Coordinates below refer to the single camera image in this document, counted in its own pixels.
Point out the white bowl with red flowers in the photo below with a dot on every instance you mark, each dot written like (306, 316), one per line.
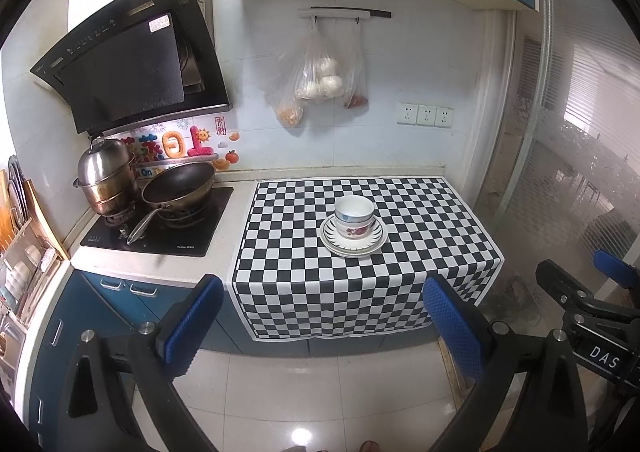
(354, 232)

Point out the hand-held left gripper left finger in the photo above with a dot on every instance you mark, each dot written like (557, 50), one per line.
(197, 327)

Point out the person's foot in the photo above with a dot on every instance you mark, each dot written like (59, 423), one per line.
(370, 447)

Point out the metal dish rack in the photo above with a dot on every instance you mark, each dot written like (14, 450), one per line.
(25, 272)

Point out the colourful wall stickers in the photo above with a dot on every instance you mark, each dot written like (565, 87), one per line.
(200, 144)

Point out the white wall socket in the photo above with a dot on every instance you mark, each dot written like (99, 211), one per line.
(427, 115)
(407, 114)
(444, 116)

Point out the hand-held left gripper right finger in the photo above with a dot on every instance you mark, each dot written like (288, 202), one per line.
(452, 327)

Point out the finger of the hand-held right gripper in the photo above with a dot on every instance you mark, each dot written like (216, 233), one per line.
(562, 282)
(617, 268)

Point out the steel steamer pot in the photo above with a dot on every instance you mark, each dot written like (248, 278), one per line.
(107, 171)

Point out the dark frying pan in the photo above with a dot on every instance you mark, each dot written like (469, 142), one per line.
(177, 184)

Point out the steel sink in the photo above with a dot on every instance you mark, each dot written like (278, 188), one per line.
(10, 347)

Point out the black range hood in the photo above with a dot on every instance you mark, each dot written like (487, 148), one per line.
(125, 71)

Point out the wooden cutting board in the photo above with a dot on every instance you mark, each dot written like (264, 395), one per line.
(47, 227)

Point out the plastic bag of red food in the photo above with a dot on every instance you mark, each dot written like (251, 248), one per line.
(356, 99)

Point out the black white checkered cloth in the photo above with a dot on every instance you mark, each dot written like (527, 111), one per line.
(400, 282)

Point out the black gas stove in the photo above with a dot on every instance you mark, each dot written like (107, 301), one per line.
(195, 237)

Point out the plastic bag of white buns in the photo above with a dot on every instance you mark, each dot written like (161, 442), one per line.
(320, 81)

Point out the white wall hook rail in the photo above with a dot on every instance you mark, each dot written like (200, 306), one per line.
(340, 13)

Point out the plain white bowl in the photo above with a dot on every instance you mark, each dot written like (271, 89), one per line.
(354, 207)

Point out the white plate with floral print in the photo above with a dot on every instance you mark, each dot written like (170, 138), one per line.
(352, 255)

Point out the frosted glass sliding door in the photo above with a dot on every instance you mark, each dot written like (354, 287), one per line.
(560, 131)

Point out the plastic bag of orange food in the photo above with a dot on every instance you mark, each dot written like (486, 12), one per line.
(289, 114)

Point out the blue striped plate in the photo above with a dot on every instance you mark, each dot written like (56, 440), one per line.
(376, 231)

